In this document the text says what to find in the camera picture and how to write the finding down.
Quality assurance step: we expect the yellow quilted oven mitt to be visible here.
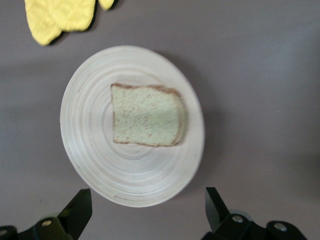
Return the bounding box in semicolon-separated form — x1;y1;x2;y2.
24;0;63;46
59;0;116;33

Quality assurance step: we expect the slice of toast bread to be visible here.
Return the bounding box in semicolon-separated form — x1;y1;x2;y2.
110;83;188;148

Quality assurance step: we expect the round wooden plate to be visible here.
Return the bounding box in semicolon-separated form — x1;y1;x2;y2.
59;44;206;208

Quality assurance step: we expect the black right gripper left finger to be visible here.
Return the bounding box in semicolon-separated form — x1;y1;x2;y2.
0;189;93;240

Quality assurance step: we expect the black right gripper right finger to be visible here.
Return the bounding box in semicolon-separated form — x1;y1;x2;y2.
201;187;308;240

